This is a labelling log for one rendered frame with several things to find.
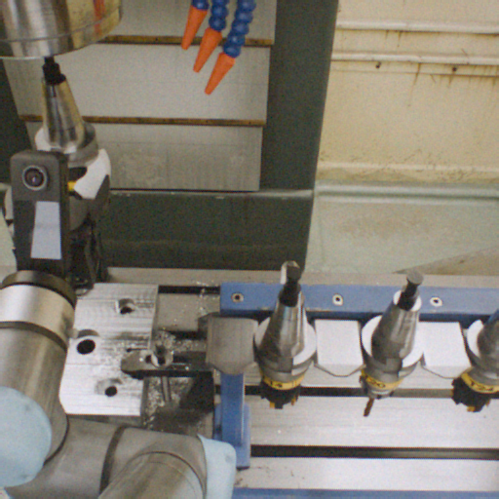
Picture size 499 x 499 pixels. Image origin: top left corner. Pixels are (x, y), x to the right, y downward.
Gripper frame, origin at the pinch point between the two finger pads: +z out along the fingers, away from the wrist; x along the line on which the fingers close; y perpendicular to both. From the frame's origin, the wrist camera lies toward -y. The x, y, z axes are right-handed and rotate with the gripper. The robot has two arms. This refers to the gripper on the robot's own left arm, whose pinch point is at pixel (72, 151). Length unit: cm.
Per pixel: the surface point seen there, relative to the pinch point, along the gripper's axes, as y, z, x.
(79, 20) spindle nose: -18.9, -6.9, 5.2
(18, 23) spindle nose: -19.6, -8.9, 0.9
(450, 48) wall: 29, 80, 70
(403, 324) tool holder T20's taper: 4.1, -20.1, 34.3
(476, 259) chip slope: 59, 38, 74
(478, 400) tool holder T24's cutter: 17, -21, 45
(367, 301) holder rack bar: 9.0, -13.6, 32.6
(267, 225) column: 54, 43, 26
